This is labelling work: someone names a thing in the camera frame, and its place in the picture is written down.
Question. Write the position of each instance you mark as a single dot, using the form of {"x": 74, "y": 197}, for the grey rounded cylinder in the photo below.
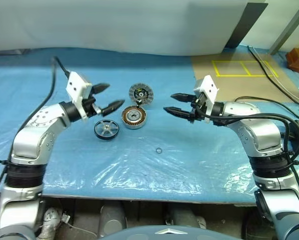
{"x": 112, "y": 217}
{"x": 183, "y": 217}

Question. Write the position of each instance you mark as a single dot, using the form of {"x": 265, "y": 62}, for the black flat panel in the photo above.
{"x": 247, "y": 25}

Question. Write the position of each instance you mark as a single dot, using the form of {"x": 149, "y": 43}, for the aluminium frame post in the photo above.
{"x": 289, "y": 27}

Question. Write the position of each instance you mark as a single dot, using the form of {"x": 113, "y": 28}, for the brown cardboard sheet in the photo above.
{"x": 202, "y": 65}

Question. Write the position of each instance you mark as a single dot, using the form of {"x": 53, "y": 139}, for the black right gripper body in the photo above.
{"x": 198, "y": 110}

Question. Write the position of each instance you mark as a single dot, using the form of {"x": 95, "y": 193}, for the motor cover with circuit board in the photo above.
{"x": 140, "y": 93}

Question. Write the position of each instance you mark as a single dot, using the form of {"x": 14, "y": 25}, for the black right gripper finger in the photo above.
{"x": 182, "y": 97}
{"x": 175, "y": 111}

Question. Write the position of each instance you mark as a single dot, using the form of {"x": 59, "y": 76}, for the amber brown box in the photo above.
{"x": 298, "y": 62}

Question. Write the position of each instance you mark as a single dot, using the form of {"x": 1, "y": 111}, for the white backdrop sheet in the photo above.
{"x": 114, "y": 25}

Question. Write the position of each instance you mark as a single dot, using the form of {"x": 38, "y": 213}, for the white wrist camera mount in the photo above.
{"x": 75, "y": 85}
{"x": 210, "y": 86}

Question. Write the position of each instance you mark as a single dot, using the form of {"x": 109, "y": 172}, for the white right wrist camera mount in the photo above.
{"x": 210, "y": 86}

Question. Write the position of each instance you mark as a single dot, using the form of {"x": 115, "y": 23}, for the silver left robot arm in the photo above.
{"x": 27, "y": 140}

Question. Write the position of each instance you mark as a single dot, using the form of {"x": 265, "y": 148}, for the spoked silver black rotor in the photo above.
{"x": 105, "y": 127}

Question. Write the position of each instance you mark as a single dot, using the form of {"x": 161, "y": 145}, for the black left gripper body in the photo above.
{"x": 90, "y": 106}

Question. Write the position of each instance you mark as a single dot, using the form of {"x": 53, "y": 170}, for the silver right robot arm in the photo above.
{"x": 262, "y": 135}

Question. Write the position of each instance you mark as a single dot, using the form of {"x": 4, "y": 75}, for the yellow tape rectangle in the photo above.
{"x": 215, "y": 67}

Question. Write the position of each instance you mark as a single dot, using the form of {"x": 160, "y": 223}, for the grey robot chest with emblem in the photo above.
{"x": 152, "y": 233}

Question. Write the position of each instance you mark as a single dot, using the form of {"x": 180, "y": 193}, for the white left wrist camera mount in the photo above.
{"x": 75, "y": 85}

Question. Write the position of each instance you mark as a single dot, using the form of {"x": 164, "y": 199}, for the motor stator housing copper windings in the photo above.
{"x": 134, "y": 116}

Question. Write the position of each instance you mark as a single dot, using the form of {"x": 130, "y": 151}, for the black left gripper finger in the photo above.
{"x": 100, "y": 88}
{"x": 113, "y": 106}

